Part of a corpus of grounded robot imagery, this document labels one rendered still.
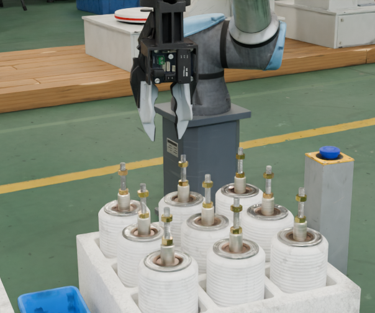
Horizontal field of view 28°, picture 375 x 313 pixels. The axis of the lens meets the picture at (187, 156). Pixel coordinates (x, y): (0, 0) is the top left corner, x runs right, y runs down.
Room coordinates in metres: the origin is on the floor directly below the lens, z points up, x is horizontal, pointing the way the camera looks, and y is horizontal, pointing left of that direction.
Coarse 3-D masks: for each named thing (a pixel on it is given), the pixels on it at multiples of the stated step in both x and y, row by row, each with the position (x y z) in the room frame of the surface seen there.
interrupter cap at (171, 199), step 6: (174, 192) 1.37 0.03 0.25; (192, 192) 1.37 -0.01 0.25; (168, 198) 1.34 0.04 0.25; (174, 198) 1.35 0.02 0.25; (192, 198) 1.35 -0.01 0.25; (198, 198) 1.34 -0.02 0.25; (168, 204) 1.32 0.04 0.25; (174, 204) 1.31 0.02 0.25; (180, 204) 1.31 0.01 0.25; (186, 204) 1.31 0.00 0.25; (192, 204) 1.31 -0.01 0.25; (198, 204) 1.32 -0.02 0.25
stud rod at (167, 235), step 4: (164, 208) 1.08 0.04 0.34; (168, 208) 1.08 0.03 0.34; (164, 212) 1.08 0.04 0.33; (168, 212) 1.08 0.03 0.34; (168, 216) 1.08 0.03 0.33; (164, 224) 1.08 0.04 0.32; (168, 224) 1.08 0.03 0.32; (164, 228) 1.08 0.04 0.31; (168, 228) 1.08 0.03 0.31; (164, 232) 1.08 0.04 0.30; (168, 232) 1.08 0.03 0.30; (164, 236) 1.08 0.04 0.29; (168, 236) 1.07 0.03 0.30
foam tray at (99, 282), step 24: (96, 240) 1.33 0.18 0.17; (96, 264) 1.21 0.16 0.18; (96, 288) 1.20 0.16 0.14; (120, 288) 1.12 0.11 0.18; (264, 288) 1.13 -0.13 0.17; (336, 288) 1.12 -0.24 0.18; (360, 288) 1.12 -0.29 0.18; (96, 312) 1.21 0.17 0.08; (120, 312) 1.06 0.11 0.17; (216, 312) 1.04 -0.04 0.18; (240, 312) 1.05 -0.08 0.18; (264, 312) 1.06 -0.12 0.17; (288, 312) 1.07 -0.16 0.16; (312, 312) 1.09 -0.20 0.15; (336, 312) 1.10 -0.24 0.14
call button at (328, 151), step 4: (320, 148) 1.41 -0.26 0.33; (324, 148) 1.41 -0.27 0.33; (328, 148) 1.41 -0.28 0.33; (332, 148) 1.41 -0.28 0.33; (336, 148) 1.41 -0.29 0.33; (320, 152) 1.40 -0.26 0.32; (324, 152) 1.39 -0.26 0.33; (328, 152) 1.39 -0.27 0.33; (332, 152) 1.39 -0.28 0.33; (336, 152) 1.39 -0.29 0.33; (324, 156) 1.40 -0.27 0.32; (328, 156) 1.39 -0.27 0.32; (332, 156) 1.39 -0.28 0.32; (336, 156) 1.40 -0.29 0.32
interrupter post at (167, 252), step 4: (160, 244) 1.08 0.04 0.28; (172, 244) 1.08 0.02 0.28; (160, 248) 1.08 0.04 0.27; (164, 248) 1.07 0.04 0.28; (168, 248) 1.07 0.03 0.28; (172, 248) 1.07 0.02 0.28; (164, 252) 1.07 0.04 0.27; (168, 252) 1.07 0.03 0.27; (172, 252) 1.07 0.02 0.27; (164, 256) 1.07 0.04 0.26; (168, 256) 1.07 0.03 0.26; (172, 256) 1.07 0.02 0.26; (164, 260) 1.07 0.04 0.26; (168, 260) 1.07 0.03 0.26; (172, 260) 1.07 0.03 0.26; (164, 264) 1.07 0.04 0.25; (168, 264) 1.07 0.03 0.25
